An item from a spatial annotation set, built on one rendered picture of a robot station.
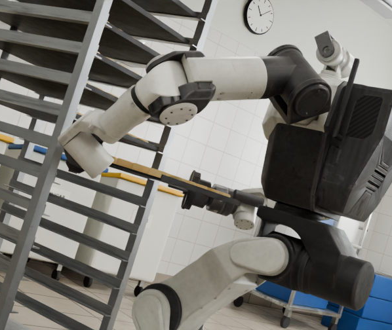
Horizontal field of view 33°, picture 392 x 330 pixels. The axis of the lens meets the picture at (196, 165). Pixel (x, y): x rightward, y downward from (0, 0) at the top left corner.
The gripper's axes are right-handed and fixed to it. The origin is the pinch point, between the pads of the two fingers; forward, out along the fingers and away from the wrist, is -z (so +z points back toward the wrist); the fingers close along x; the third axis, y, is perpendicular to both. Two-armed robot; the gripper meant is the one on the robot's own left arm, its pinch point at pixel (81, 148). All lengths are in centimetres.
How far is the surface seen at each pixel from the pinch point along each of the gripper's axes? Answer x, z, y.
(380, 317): -55, -380, -312
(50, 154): -3.9, -7.5, 6.9
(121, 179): -7, -253, -37
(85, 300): -46, -46, -18
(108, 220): -19, -47, -17
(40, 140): -1.0, -15.9, 10.9
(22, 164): -9.0, -18.5, 13.4
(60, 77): 17.2, -16.2, 11.1
